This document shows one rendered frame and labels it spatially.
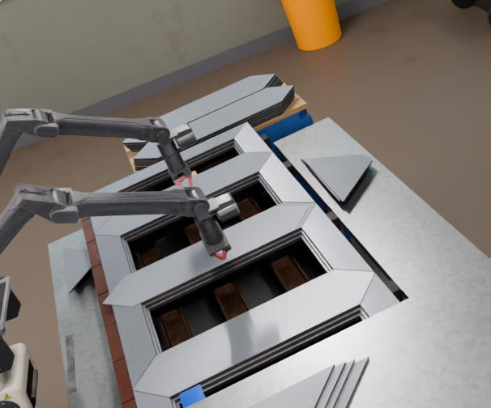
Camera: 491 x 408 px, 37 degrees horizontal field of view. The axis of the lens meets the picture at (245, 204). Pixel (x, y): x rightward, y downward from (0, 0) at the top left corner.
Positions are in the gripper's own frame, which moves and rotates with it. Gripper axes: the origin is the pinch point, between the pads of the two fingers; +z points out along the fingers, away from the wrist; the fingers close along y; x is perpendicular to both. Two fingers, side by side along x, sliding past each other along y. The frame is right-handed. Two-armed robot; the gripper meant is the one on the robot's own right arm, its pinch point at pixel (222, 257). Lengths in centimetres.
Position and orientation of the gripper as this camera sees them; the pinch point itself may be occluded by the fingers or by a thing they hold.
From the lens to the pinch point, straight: 222.9
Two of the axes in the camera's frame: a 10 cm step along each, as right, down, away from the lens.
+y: -3.4, -6.2, 7.1
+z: 2.7, 6.6, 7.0
